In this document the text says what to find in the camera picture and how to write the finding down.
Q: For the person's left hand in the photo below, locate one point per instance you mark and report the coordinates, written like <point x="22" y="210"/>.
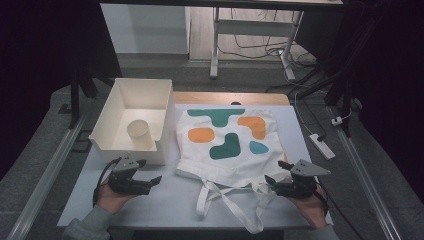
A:
<point x="110" y="200"/>

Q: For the white tote bag coloured shapes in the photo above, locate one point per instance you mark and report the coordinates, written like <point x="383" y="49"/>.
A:
<point x="226" y="156"/>

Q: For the black metal stand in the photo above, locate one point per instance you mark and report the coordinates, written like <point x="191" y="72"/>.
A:
<point x="346" y="100"/>
<point x="75" y="100"/>

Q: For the small white plug adapter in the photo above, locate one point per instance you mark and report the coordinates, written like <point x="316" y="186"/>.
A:
<point x="336" y="121"/>

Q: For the person's right hand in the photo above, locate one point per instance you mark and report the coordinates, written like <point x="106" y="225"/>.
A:
<point x="315" y="210"/>

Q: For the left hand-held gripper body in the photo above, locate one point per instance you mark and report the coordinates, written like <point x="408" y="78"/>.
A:
<point x="125" y="183"/>

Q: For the white power strip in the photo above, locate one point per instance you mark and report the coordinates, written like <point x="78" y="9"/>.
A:
<point x="321" y="146"/>

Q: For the white cabinet panel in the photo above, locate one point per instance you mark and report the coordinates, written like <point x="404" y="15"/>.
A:
<point x="146" y="30"/>

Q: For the white paper cup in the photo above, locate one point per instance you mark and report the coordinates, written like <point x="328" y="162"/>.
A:
<point x="140" y="133"/>

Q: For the aluminium rail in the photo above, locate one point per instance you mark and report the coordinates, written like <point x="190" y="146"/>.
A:
<point x="50" y="173"/>
<point x="363" y="173"/>

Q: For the white desk frame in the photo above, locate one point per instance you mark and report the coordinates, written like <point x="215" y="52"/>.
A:
<point x="250" y="27"/>

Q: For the white plastic bin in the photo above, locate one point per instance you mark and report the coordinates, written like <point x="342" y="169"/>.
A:
<point x="110" y="123"/>

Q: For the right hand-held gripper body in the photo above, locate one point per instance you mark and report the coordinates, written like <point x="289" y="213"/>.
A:
<point x="300" y="186"/>

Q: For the white table mat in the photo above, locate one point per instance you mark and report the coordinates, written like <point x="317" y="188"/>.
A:
<point x="166" y="200"/>

